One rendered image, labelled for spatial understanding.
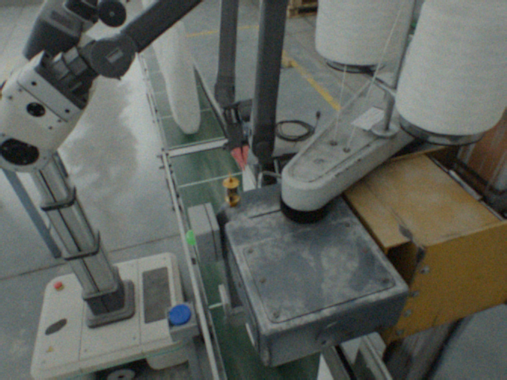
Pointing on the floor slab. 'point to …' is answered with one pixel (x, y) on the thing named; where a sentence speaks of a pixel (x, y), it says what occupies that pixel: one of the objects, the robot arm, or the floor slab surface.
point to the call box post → (192, 358)
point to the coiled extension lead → (299, 124)
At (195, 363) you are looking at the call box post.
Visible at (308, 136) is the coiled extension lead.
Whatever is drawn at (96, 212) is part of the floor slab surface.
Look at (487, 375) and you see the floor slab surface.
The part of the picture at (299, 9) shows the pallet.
